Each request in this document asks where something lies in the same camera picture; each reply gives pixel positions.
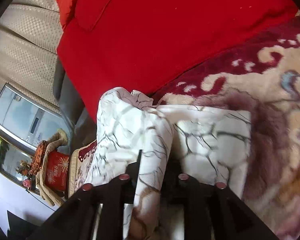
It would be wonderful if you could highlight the orange black patterned cloth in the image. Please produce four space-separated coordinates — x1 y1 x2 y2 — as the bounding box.
29 140 47 176

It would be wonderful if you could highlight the red gift box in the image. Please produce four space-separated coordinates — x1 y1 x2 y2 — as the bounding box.
45 151 69 192

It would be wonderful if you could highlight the flower decoration on shelf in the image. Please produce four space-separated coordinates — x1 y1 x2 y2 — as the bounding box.
15 160 32 190

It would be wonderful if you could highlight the beige padded jacket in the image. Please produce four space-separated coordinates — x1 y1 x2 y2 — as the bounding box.
36 129 70 206

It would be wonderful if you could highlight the floral red beige sofa cover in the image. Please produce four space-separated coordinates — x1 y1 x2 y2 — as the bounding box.
67 10 300 240

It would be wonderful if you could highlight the red folded blanket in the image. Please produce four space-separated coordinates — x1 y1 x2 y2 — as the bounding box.
57 0 298 118

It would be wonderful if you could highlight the beige dotted curtain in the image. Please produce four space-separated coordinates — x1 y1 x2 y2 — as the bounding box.
0 0 63 113

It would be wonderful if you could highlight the white black-patterned coat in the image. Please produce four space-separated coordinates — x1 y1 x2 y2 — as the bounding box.
85 87 251 239

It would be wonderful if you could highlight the silver glass-door refrigerator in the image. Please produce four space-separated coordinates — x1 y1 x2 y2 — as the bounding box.
0 83 71 155

